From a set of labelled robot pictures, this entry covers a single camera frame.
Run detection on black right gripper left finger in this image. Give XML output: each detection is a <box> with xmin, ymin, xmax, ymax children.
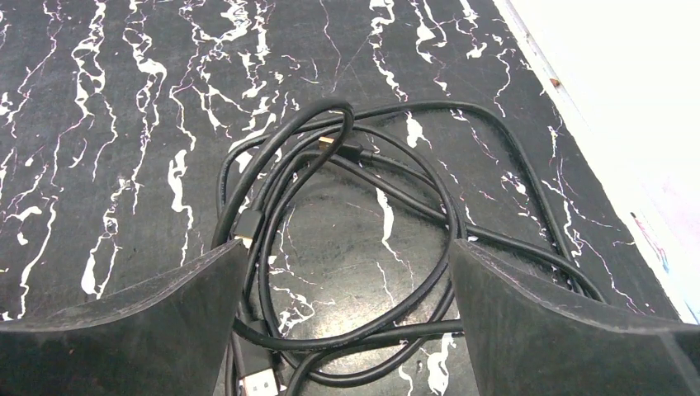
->
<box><xmin>1</xmin><ymin>240</ymin><xmax>248</xmax><ymax>395</ymax></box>

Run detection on black coiled usb cable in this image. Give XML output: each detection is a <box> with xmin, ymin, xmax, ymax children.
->
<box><xmin>210</xmin><ymin>97</ymin><xmax>607</xmax><ymax>396</ymax></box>

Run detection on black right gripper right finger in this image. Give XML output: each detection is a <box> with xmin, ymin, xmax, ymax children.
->
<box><xmin>449</xmin><ymin>239</ymin><xmax>699</xmax><ymax>395</ymax></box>

